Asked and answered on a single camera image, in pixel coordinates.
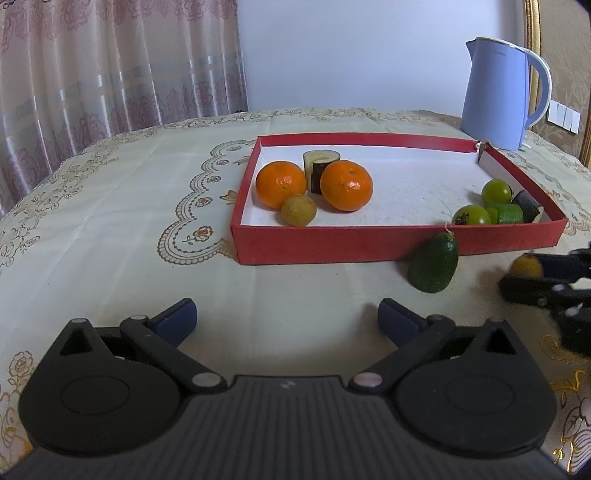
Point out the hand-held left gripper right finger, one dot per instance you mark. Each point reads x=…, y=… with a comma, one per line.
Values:
x=396, y=324

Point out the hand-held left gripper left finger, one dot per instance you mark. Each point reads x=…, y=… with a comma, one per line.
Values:
x=178, y=319

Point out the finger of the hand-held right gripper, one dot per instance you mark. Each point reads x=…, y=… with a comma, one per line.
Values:
x=565, y=265
x=526, y=290

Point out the small yellow round fruit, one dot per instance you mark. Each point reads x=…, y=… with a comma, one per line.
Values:
x=298, y=211
x=525, y=266

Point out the dark eggplant piece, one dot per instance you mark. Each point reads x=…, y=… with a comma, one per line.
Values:
x=527, y=205

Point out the green cucumber piece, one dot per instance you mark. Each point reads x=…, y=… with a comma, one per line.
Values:
x=509, y=214

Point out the red shallow cardboard box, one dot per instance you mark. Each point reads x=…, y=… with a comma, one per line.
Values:
x=351, y=244

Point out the orange mandarin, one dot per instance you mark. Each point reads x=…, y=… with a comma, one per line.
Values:
x=346, y=185
x=279, y=184

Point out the dark green oblong fruit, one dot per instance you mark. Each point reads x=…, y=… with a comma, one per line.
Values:
x=434, y=264

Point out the round green fruit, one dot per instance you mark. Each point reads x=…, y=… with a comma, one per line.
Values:
x=472, y=216
x=496, y=192

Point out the cream floral tablecloth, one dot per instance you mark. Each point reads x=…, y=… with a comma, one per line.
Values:
x=115, y=221

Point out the light blue electric kettle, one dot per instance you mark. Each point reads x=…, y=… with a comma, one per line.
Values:
x=496, y=92

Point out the pink floral curtain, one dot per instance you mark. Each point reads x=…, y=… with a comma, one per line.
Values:
x=101, y=69

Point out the white wall switch panel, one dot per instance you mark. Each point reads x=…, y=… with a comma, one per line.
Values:
x=564, y=116

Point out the gold trim frame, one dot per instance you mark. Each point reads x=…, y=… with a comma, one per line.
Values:
x=532, y=27

